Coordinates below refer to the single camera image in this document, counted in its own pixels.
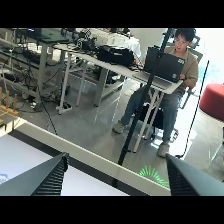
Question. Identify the red stool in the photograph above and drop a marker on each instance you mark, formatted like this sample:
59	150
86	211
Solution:
214	100

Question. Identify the person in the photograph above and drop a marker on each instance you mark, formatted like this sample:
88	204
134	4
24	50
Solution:
188	68

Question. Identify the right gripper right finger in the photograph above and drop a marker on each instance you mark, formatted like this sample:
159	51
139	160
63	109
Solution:
193	181

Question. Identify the black stand pole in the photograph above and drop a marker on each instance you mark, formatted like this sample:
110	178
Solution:
140	110

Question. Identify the wooden rack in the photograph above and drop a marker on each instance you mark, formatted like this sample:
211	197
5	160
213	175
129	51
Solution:
6	109

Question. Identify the white table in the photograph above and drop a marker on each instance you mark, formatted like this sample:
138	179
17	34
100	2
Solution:
115	68

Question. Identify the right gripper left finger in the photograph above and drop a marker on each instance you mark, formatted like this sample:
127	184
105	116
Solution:
40	178

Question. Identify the black laptop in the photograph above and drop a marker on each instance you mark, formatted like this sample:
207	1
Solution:
164	65

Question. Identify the black bag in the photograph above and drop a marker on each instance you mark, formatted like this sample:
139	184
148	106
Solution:
115	55

